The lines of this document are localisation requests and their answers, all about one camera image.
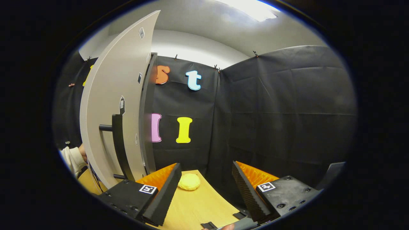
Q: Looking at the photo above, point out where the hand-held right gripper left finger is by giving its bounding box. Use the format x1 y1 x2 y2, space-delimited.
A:
96 163 182 227

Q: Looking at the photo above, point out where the dark grey chair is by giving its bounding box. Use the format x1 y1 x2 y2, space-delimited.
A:
316 162 346 191

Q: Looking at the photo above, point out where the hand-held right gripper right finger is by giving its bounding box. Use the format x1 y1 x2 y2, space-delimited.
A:
232 161 323 224

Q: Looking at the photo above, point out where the black cable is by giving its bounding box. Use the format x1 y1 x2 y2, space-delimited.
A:
87 161 103 193

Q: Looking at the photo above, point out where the long ceiling light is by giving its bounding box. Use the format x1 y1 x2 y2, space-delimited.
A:
220 0 282 22

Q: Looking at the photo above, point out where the beige cabinet door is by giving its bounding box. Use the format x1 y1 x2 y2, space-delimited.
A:
79 10 161 189

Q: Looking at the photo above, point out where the yellow lumpy object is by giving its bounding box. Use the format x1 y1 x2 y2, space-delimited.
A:
178 173 201 191

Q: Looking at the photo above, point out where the black backdrop cloth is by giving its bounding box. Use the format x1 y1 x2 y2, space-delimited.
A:
53 45 358 205

